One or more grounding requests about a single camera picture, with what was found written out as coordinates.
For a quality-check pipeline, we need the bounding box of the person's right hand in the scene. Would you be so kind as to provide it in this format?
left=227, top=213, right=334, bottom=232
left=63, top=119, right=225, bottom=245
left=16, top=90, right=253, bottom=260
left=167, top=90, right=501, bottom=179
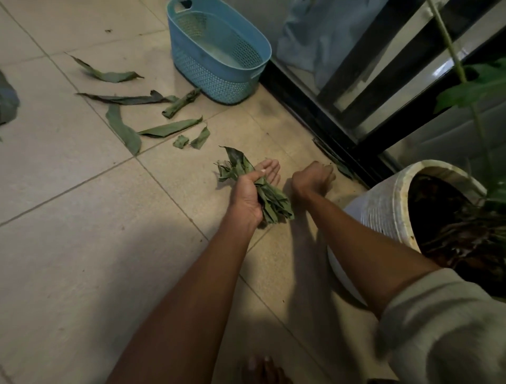
left=291, top=160, right=337, bottom=205

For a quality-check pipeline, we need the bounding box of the person's left hand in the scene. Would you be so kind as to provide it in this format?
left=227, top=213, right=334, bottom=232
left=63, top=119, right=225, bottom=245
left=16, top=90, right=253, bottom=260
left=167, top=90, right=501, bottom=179
left=227, top=159, right=282, bottom=231

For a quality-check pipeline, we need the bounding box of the person's right forearm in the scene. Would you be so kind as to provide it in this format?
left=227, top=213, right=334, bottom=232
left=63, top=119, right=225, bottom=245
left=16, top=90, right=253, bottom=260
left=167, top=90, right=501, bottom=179
left=302, top=191, right=442, bottom=319

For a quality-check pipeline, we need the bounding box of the person's left forearm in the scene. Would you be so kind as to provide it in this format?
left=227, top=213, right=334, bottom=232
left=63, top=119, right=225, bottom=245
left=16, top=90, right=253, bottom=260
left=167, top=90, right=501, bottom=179
left=106, top=215, right=261, bottom=384

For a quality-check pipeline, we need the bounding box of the person's grey shirt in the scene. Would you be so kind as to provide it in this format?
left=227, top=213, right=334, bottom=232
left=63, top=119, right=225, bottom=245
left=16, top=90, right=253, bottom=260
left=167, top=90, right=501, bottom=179
left=375, top=268, right=506, bottom=384

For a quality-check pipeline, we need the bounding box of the white round plant pot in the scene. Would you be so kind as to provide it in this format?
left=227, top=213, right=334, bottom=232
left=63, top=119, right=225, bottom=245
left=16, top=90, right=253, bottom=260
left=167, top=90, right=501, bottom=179
left=327, top=159, right=488, bottom=308

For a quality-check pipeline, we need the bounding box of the teal plastic bucket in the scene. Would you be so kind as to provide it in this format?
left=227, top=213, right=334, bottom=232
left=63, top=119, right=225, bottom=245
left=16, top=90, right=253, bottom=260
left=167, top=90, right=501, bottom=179
left=166, top=0, right=273, bottom=105

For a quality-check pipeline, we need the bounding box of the green leafy potted plant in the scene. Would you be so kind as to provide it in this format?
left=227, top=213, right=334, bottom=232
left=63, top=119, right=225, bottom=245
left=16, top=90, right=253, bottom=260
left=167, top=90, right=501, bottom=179
left=409, top=0, right=506, bottom=297

